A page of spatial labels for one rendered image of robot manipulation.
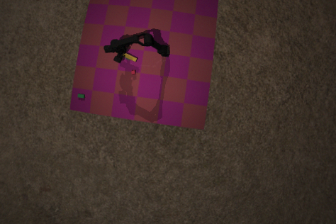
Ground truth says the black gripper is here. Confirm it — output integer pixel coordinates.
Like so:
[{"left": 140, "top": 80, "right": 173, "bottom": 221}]
[{"left": 113, "top": 45, "right": 129, "bottom": 63}]

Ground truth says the yellow bar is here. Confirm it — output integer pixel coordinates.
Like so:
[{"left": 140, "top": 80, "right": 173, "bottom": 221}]
[{"left": 123, "top": 53, "right": 137, "bottom": 62}]

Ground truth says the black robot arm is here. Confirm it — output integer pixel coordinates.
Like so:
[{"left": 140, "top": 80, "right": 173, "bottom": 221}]
[{"left": 103, "top": 33, "right": 169, "bottom": 57}]

